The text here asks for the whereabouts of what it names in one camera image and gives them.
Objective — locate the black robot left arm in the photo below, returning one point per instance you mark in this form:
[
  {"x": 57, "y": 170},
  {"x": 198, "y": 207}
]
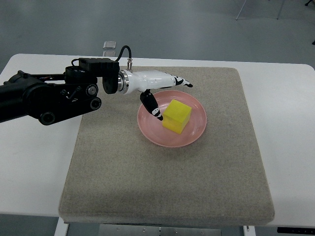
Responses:
[{"x": 51, "y": 98}]

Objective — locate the yellow foam block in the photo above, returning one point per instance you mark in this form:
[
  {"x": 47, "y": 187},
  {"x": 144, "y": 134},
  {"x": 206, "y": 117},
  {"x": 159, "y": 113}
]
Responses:
[{"x": 176, "y": 116}]

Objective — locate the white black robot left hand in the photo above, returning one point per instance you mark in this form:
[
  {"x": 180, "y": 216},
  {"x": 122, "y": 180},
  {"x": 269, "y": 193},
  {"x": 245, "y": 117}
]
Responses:
[{"x": 144, "y": 82}]

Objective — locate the pink plate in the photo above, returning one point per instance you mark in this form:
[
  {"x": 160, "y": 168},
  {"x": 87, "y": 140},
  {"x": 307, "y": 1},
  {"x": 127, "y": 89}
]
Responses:
[{"x": 153, "y": 130}]

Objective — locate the small clear floor box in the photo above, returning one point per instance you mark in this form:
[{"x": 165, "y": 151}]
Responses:
[{"x": 109, "y": 45}]

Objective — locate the beige fabric mat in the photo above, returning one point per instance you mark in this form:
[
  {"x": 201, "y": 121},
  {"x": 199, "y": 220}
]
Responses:
[{"x": 118, "y": 176}]

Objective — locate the white table frame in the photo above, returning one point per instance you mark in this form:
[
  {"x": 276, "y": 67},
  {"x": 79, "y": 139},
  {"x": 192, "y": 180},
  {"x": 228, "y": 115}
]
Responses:
[{"x": 125, "y": 230}]

